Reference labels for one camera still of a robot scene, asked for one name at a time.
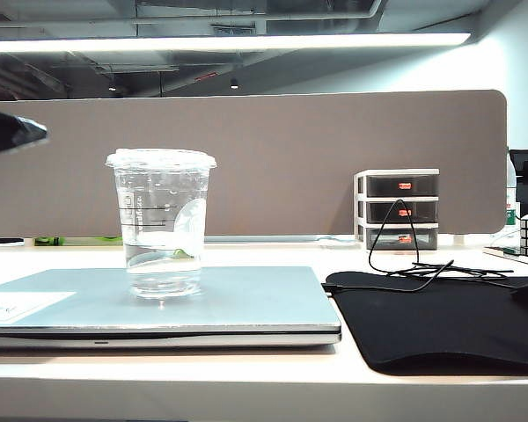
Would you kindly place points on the green object behind divider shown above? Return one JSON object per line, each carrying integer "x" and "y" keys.
{"x": 46, "y": 241}

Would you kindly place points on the silver Dell laptop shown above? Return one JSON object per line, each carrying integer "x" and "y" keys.
{"x": 255, "y": 303}

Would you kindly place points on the dark translucent drawer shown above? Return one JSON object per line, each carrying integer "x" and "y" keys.
{"x": 424, "y": 212}
{"x": 426, "y": 238}
{"x": 383, "y": 185}

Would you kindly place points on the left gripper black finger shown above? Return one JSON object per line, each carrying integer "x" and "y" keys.
{"x": 4, "y": 132}

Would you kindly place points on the black mouse pad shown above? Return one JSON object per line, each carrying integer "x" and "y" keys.
{"x": 422, "y": 325}

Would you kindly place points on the round ceiling spot lamp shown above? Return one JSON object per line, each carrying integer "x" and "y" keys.
{"x": 234, "y": 85}

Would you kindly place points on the black flat object behind divider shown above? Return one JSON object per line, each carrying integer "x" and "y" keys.
{"x": 0, "y": 239}

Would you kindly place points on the white divider bracket foot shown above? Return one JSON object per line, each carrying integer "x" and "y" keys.
{"x": 459, "y": 239}

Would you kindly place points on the brown fabric desk divider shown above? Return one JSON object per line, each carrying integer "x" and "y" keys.
{"x": 290, "y": 145}

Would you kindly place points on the clear plastic lidded cup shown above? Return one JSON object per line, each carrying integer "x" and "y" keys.
{"x": 158, "y": 198}

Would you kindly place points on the white drawer organizer frame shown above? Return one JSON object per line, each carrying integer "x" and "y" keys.
{"x": 360, "y": 206}

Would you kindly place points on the white sticker with red print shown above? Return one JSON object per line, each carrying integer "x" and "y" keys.
{"x": 26, "y": 304}

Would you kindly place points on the long ceiling light strip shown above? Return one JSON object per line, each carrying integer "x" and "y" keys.
{"x": 202, "y": 43}

